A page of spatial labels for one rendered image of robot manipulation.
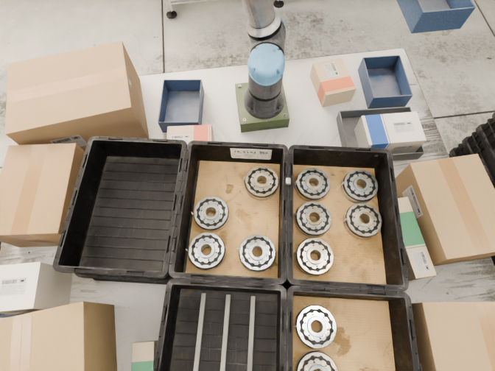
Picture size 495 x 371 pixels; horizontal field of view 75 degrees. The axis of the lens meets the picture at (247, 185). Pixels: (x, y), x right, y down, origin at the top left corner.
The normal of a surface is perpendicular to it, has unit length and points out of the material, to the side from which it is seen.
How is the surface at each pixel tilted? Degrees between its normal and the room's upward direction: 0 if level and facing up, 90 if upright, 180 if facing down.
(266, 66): 10
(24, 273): 0
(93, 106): 0
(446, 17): 90
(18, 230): 0
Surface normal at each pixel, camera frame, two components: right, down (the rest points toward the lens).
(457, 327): -0.01, -0.39
